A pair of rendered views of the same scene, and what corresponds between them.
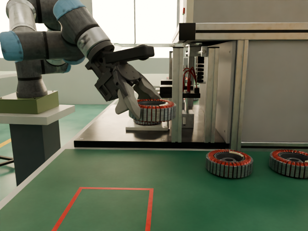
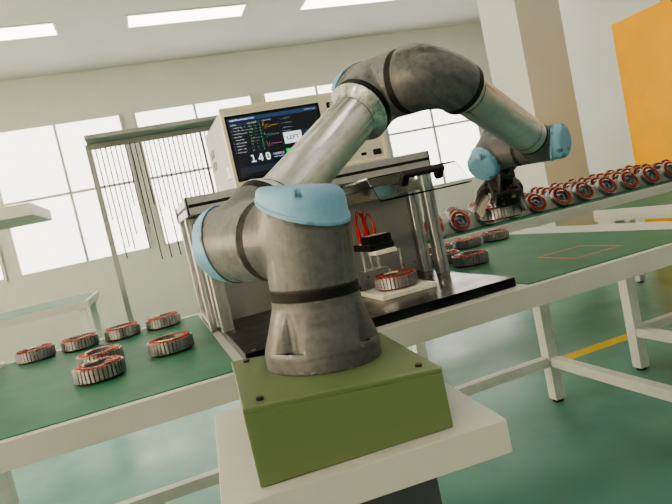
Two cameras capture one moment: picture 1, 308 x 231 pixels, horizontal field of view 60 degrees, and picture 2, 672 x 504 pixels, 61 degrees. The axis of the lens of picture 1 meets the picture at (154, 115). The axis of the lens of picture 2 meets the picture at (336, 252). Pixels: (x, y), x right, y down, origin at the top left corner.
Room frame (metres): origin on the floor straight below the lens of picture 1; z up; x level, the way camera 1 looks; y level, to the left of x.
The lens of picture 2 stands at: (1.61, 1.35, 1.02)
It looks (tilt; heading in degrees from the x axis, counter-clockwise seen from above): 5 degrees down; 250
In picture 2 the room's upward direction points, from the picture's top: 12 degrees counter-clockwise
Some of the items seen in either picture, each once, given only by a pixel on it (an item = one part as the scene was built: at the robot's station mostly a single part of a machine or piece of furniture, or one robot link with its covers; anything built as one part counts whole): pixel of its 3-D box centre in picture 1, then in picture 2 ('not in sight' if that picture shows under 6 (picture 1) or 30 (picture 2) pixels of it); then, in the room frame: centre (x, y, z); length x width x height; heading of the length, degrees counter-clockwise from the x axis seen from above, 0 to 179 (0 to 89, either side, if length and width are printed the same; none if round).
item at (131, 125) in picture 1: (147, 123); (397, 288); (0.98, 0.02, 0.78); 0.15 x 0.15 x 0.01; 88
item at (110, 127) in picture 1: (153, 120); (354, 306); (1.10, 0.00, 0.76); 0.64 x 0.47 x 0.02; 178
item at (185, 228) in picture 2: not in sight; (199, 273); (1.41, -0.39, 0.91); 0.28 x 0.03 x 0.32; 88
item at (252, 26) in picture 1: (230, 39); (295, 188); (1.09, -0.30, 1.09); 0.68 x 0.44 x 0.05; 178
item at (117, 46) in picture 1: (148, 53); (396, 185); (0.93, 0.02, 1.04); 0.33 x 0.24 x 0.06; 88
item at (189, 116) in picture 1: (186, 118); (374, 277); (0.98, -0.12, 0.80); 0.07 x 0.05 x 0.06; 178
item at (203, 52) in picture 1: (193, 52); not in sight; (1.10, -0.16, 1.04); 0.62 x 0.02 x 0.03; 178
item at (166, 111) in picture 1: (152, 109); (499, 212); (0.62, 0.00, 0.90); 0.11 x 0.11 x 0.04
